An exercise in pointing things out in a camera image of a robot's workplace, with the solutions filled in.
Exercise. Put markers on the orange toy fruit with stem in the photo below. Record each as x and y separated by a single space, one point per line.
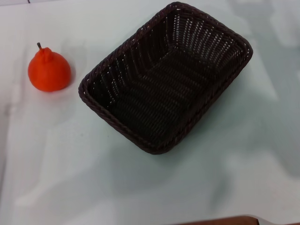
49 70

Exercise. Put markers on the dark brown woven basket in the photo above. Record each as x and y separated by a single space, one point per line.
164 98

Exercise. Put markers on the brown panel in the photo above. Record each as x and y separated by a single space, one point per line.
218 221

